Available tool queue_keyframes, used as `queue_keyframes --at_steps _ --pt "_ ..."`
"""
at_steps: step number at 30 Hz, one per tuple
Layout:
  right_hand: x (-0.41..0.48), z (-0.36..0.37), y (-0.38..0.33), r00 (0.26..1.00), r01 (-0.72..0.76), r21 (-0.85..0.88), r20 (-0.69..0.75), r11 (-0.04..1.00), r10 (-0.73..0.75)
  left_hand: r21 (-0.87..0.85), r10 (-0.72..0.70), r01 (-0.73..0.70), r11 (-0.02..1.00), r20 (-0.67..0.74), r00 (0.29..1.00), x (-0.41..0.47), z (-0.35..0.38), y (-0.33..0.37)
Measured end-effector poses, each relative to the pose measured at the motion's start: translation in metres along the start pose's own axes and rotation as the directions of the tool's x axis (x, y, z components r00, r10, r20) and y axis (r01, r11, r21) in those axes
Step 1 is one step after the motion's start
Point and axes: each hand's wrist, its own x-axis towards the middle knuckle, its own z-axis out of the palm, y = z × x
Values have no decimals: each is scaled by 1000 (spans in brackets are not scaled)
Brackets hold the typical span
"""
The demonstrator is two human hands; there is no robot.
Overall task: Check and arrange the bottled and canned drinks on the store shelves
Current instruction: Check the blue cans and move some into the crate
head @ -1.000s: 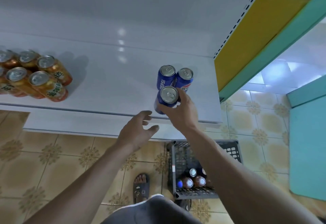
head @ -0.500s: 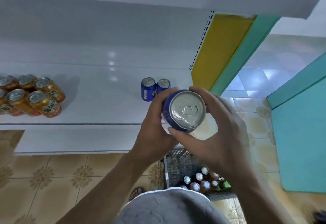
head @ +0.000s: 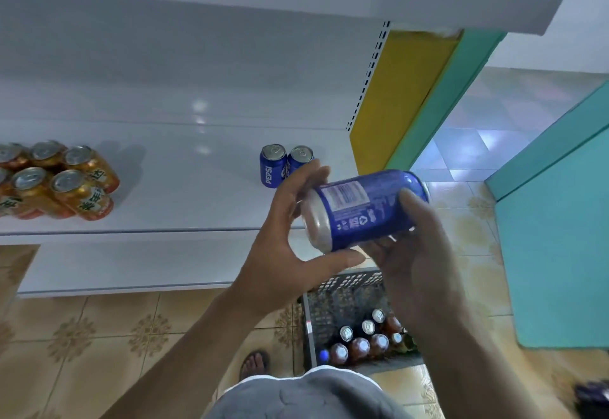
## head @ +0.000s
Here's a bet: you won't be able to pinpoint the person's right hand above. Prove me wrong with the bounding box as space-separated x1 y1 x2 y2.
360 188 472 339

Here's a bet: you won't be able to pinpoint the person's left hand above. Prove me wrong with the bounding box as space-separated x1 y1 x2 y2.
228 159 367 318

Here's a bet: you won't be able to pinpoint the grey plastic crate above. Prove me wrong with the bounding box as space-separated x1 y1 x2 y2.
299 269 429 374

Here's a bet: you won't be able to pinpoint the drinks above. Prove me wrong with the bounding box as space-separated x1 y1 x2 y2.
328 307 418 368

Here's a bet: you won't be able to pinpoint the white metal shelf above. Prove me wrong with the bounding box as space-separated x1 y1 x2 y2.
0 0 565 298

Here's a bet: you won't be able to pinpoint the group of orange cans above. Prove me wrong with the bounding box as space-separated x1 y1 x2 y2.
0 141 122 222

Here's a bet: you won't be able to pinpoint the person's right forearm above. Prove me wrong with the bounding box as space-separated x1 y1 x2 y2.
419 304 544 419

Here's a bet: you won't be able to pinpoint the person's left forearm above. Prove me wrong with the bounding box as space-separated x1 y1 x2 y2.
128 290 277 419

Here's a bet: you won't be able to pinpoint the person's grey shirt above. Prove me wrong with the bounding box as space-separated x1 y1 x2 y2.
204 366 415 419

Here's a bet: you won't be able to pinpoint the teal cabinet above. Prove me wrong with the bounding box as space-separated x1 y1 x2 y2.
485 76 609 350

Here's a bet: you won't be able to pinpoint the black box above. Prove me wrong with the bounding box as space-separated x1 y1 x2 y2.
573 378 609 415

